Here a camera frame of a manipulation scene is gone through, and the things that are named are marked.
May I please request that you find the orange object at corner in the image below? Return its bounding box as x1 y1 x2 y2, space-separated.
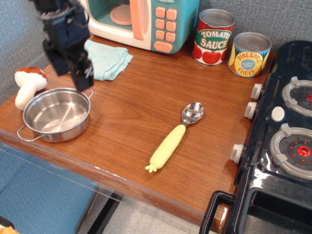
0 216 19 234

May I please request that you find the plush mushroom toy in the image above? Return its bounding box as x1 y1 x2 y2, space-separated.
15 67 48 111

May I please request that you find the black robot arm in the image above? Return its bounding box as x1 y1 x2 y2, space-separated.
33 0 94 92

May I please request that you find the teal toy microwave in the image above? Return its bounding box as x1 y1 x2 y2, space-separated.
80 0 199 54

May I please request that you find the pineapple slices can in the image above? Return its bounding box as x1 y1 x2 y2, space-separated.
228 32 272 78

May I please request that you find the yellow handled metal spoon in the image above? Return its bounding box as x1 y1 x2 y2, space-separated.
145 102 204 173

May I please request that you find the tomato sauce can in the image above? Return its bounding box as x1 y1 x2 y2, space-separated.
193 8 235 65

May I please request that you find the small steel pot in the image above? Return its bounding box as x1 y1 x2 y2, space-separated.
17 88 94 143

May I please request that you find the light blue cloth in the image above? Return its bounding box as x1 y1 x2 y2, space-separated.
84 39 133 81

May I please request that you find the black toy stove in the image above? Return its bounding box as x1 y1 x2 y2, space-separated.
200 40 312 234

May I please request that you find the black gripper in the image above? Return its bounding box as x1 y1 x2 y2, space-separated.
43 17 94 92

